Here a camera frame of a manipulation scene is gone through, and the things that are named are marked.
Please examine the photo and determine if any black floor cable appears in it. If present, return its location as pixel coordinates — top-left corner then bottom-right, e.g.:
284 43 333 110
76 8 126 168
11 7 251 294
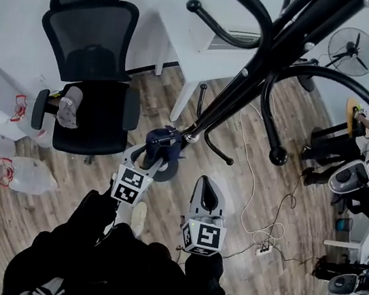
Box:
222 164 335 272

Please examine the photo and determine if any white laptop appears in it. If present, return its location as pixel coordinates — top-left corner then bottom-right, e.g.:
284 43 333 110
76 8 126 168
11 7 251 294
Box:
185 0 271 63

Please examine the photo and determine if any person's right forearm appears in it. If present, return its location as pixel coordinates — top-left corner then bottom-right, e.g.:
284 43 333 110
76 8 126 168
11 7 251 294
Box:
181 248 228 294

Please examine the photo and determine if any black metal coat rack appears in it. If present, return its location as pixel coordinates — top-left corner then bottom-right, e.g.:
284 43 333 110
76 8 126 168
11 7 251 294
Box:
138 0 369 215

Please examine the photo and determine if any grey cap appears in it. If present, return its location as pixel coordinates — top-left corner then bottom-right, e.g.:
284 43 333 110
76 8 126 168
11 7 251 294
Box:
54 84 86 131

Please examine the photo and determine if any person's left forearm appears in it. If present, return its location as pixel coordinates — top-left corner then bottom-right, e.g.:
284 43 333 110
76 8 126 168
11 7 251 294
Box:
72 176 125 247

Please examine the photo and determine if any white floor cable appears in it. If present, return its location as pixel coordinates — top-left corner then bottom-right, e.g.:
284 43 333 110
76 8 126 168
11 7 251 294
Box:
220 83 306 250

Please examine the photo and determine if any black standing fan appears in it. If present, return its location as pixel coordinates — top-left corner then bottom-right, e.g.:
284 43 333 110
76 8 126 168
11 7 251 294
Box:
296 20 369 101

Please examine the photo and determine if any white side desk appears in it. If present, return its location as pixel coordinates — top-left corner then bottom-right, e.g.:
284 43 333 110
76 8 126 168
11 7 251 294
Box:
321 212 369 268

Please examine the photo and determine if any white grey backpack device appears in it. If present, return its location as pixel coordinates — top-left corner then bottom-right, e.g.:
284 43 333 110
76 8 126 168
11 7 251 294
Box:
327 270 361 295
328 157 369 198

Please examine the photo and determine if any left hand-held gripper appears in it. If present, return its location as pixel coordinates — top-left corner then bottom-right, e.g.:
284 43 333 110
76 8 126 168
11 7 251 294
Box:
109 139 168 211

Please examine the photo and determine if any white power strip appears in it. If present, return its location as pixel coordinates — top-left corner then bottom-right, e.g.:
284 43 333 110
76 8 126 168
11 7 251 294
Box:
255 245 273 259

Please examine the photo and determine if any black mesh office chair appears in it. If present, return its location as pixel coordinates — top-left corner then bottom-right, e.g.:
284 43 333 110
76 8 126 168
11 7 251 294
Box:
22 0 158 171

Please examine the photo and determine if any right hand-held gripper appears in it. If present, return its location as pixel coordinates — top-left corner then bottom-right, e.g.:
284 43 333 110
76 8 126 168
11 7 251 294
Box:
178 173 234 259

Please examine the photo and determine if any small black office chair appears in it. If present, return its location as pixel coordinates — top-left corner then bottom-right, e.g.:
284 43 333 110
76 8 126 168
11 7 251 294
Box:
330 181 369 223

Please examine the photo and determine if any person's black jacket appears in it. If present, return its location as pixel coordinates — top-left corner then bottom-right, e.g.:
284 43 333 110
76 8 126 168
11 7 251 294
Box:
1 207 260 295

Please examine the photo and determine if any dark blue cap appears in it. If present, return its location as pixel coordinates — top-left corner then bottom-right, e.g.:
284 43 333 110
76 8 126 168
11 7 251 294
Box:
142 122 186 164

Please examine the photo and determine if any round yellow wooden table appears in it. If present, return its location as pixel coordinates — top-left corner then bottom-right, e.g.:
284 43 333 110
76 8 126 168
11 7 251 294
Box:
309 92 368 160

